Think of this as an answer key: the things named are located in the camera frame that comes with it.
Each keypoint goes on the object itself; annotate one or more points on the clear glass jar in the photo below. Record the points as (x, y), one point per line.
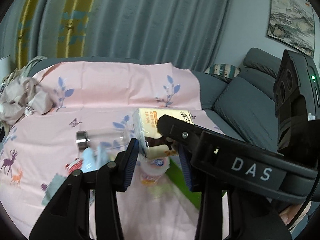
(108, 138)

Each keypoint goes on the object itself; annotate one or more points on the crumpled beige cloth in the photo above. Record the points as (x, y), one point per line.
(22, 95)

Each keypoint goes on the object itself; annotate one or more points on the person's right hand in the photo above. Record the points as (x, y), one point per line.
(287, 216)

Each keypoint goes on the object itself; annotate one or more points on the striped cushion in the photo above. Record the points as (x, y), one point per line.
(223, 72)

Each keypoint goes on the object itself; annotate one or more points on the yellow tissue paper pack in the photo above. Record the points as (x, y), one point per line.
(152, 144)

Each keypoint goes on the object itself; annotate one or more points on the green cardboard box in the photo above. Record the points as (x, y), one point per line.
(175, 174)

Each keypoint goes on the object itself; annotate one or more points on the grey green knitted cloth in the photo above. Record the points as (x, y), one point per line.
(51, 188)

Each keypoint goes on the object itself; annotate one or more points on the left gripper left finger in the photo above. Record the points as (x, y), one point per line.
(129, 162)

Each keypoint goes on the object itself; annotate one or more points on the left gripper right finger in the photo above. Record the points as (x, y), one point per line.
(185, 165)

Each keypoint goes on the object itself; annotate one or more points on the light blue plush elephant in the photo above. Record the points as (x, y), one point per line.
(92, 159)

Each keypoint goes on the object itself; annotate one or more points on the landscape painting left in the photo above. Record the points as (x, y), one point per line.
(292, 23)

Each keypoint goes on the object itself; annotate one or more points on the pink floral cloth sheet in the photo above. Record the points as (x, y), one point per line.
(100, 95)

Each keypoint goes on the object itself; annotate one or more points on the pink Wrigley's gum jar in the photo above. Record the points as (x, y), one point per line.
(152, 169)

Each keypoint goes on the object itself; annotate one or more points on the grey sofa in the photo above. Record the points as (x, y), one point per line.
(245, 110)

